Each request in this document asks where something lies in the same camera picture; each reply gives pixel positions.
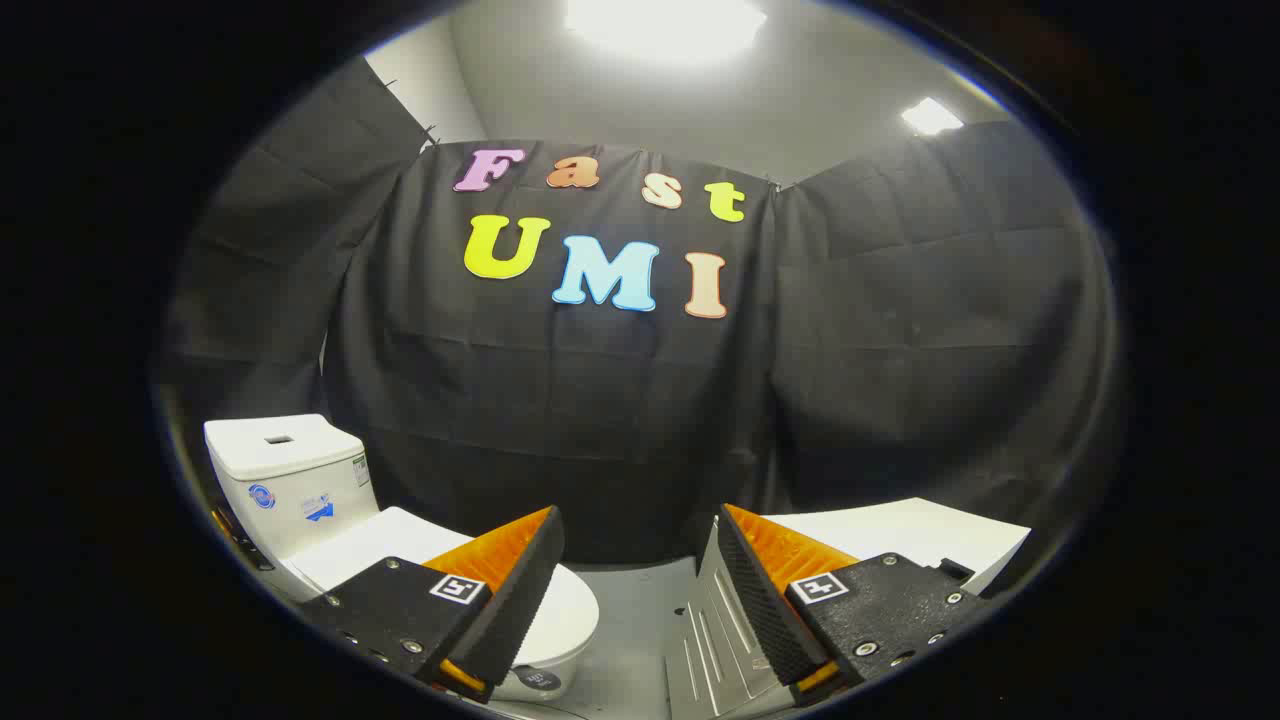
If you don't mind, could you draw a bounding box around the large ceiling light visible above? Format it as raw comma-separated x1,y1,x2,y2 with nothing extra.
563,0,769,63

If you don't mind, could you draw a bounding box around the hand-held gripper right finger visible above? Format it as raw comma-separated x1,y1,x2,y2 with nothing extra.
716,503,991,709

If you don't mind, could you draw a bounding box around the black backdrop cloth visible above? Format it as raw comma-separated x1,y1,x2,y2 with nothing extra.
155,55,1126,601

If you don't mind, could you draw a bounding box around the white toilet lid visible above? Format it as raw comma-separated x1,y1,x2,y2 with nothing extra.
290,506,601,669

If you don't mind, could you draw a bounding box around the white ceramic toilet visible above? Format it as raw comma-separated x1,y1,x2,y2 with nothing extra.
203,413,601,703

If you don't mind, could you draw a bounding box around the grey cabinet with white top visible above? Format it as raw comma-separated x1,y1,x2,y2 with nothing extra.
664,497,1033,720

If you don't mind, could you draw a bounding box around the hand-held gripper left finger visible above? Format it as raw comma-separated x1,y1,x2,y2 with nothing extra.
298,505,567,705

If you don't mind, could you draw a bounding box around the small ceiling light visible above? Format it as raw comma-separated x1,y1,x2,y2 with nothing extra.
901,96,965,137

